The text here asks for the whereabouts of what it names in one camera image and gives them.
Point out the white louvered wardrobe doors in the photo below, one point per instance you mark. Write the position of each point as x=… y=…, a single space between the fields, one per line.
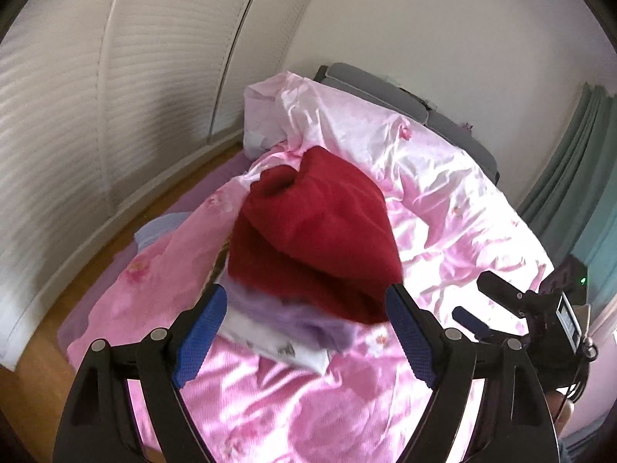
x=104 y=105

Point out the folded purple garment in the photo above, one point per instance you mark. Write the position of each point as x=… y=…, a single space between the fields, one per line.
x=305 y=323

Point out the red knit sweater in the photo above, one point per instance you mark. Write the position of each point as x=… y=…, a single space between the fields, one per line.
x=317 y=234

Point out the pink floral duvet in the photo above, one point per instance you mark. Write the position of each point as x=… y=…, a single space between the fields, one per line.
x=449 y=221

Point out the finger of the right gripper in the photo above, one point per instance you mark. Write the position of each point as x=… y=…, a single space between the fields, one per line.
x=478 y=328

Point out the grey headboard cushions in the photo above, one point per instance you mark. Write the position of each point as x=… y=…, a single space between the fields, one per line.
x=376 y=90

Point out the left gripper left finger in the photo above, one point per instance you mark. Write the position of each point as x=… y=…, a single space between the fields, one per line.
x=194 y=331

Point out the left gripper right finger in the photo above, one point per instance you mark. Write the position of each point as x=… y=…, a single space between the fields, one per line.
x=418 y=332

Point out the brown knit garment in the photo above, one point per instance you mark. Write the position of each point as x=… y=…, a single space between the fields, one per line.
x=219 y=264

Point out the white patterned folded garment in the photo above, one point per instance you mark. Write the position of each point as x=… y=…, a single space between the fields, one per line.
x=265 y=341

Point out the person's right hand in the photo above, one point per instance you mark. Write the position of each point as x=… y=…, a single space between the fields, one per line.
x=561 y=409

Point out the green curtain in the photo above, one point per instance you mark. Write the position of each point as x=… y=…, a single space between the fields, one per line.
x=571 y=209

